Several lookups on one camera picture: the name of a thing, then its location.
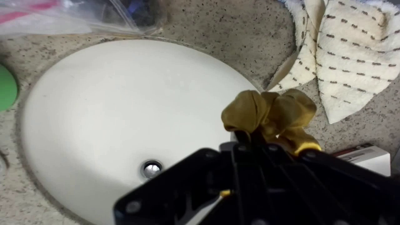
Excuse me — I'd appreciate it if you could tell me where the yellow hair scrunchie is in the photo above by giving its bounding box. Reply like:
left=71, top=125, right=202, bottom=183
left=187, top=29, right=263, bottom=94
left=221, top=89, right=322, bottom=155

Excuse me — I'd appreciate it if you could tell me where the white glove box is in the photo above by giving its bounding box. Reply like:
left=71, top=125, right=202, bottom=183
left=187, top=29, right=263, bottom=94
left=333, top=144, right=391, bottom=176

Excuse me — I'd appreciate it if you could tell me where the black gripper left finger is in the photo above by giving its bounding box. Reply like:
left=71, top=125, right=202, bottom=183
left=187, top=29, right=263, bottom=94
left=112, top=141, right=242, bottom=225

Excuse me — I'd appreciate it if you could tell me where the green cup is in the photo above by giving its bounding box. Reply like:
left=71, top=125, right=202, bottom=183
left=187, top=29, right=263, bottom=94
left=0, top=64, right=18, bottom=111

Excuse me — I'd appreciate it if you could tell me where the cream patterned cloth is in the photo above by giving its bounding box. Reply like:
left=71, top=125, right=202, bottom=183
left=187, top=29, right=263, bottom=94
left=267, top=0, right=400, bottom=124

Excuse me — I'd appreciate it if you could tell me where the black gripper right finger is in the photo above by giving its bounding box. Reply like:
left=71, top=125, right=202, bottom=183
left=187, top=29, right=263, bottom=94
left=238, top=144, right=400, bottom=225

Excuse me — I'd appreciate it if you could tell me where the clear plastic bag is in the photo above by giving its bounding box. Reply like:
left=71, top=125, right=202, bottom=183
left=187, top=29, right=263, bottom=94
left=0, top=0, right=166, bottom=35

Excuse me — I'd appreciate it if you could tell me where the white sink basin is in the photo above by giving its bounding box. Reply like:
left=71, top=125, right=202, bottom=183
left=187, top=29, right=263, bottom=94
left=18, top=40, right=252, bottom=225

